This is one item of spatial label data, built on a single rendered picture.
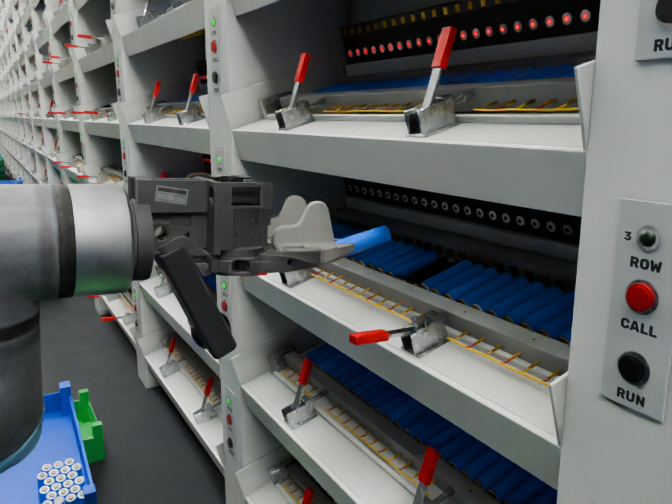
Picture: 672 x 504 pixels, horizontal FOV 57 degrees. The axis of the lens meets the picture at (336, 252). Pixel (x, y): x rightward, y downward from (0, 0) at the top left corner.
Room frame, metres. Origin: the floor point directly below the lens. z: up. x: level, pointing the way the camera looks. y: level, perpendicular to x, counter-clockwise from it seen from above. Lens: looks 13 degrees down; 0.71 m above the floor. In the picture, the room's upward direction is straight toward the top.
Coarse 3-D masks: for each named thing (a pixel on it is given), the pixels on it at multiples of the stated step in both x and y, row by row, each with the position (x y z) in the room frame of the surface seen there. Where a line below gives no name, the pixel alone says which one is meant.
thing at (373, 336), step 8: (416, 320) 0.53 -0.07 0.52; (408, 328) 0.54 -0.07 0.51; (416, 328) 0.54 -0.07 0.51; (352, 336) 0.51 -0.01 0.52; (360, 336) 0.50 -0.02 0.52; (368, 336) 0.51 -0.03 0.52; (376, 336) 0.51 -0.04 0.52; (384, 336) 0.51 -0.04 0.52; (392, 336) 0.52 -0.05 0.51; (400, 336) 0.53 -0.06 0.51; (360, 344) 0.50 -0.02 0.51
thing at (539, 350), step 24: (336, 264) 0.73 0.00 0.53; (384, 288) 0.64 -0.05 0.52; (408, 288) 0.62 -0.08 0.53; (456, 312) 0.54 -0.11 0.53; (480, 312) 0.53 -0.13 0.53; (480, 336) 0.52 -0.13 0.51; (504, 336) 0.49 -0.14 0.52; (528, 336) 0.48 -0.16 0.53; (528, 360) 0.47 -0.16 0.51; (552, 360) 0.45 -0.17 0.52
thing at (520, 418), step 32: (448, 224) 0.75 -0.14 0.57; (480, 224) 0.70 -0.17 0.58; (576, 256) 0.58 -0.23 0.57; (256, 288) 0.85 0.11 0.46; (288, 288) 0.76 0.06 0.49; (320, 288) 0.73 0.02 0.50; (320, 320) 0.68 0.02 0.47; (352, 320) 0.63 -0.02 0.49; (384, 320) 0.61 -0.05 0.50; (352, 352) 0.63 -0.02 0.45; (384, 352) 0.56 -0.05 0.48; (448, 352) 0.52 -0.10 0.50; (416, 384) 0.52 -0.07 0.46; (448, 384) 0.48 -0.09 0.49; (480, 384) 0.47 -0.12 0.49; (512, 384) 0.46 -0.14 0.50; (448, 416) 0.49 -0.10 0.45; (480, 416) 0.45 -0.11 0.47; (512, 416) 0.42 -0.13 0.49; (544, 416) 0.41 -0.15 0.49; (512, 448) 0.42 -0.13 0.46; (544, 448) 0.39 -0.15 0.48; (544, 480) 0.40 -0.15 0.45
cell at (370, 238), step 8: (368, 232) 0.62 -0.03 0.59; (376, 232) 0.62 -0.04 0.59; (384, 232) 0.62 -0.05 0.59; (344, 240) 0.60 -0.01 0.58; (352, 240) 0.60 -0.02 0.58; (360, 240) 0.61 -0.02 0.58; (368, 240) 0.61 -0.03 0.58; (376, 240) 0.61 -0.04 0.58; (384, 240) 0.62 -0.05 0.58; (360, 248) 0.61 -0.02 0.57; (368, 248) 0.61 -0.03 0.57; (344, 256) 0.60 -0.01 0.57
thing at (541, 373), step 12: (324, 276) 0.76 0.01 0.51; (348, 288) 0.71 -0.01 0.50; (360, 288) 0.69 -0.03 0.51; (372, 300) 0.66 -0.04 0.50; (408, 312) 0.60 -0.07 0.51; (456, 336) 0.54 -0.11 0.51; (468, 336) 0.53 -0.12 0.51; (480, 348) 0.51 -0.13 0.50; (492, 348) 0.50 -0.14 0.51; (504, 360) 0.49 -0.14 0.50; (516, 360) 0.48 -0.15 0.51; (528, 372) 0.46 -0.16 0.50; (540, 372) 0.45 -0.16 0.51
